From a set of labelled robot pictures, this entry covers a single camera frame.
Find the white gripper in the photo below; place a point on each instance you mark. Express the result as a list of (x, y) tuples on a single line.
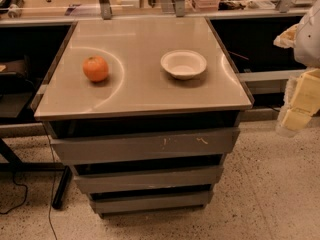
[(309, 42)]

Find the grey top drawer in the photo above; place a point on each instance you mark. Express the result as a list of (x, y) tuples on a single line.
[(145, 146)]

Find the grey drawer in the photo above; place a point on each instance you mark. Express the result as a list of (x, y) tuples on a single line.
[(153, 202), (145, 146), (146, 180)]

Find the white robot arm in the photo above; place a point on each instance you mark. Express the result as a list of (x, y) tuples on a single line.
[(306, 51)]

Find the grey drawer cabinet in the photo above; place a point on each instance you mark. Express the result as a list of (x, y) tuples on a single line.
[(139, 96)]

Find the grey bottom drawer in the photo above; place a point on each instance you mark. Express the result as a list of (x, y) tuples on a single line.
[(153, 202)]

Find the grey middle drawer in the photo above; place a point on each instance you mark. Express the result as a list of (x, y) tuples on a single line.
[(146, 180)]

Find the white paper bowl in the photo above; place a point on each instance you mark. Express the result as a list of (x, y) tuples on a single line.
[(183, 64)]

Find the orange fruit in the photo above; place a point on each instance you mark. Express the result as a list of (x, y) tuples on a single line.
[(95, 68)]

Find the black tool on bench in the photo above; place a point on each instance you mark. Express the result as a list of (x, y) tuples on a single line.
[(13, 8)]

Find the black table leg frame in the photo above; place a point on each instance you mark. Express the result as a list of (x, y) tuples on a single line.
[(14, 164)]

